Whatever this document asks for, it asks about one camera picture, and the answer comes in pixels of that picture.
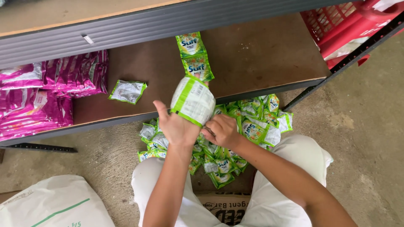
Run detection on single green-edged sachet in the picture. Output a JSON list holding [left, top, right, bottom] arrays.
[[108, 79, 148, 105]]

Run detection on person's white trousers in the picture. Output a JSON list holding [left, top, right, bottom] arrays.
[[131, 135, 334, 227]]

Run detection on person's right hand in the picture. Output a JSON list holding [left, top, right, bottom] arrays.
[[200, 113, 242, 151]]

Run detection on green detergent sachet strip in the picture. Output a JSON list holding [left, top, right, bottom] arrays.
[[170, 32, 217, 128]]

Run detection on pile of green detergent sachets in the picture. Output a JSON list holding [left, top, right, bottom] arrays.
[[137, 94, 294, 190]]

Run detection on white plastic bag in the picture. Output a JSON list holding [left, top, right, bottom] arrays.
[[323, 36, 370, 61]]

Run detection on red plastic basket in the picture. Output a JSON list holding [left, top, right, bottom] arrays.
[[300, 0, 404, 70]]

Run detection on person's left hand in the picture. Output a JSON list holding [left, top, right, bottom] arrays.
[[154, 73, 209, 147]]

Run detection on grey metal shelf rack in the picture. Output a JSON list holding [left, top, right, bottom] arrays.
[[0, 0, 404, 154]]

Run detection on white woven sack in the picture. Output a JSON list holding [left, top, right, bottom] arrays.
[[0, 174, 116, 227]]

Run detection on stack of pink sachets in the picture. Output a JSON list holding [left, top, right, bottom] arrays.
[[0, 50, 109, 142]]

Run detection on brown cardboard carton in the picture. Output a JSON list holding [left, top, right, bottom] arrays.
[[196, 192, 253, 226]]

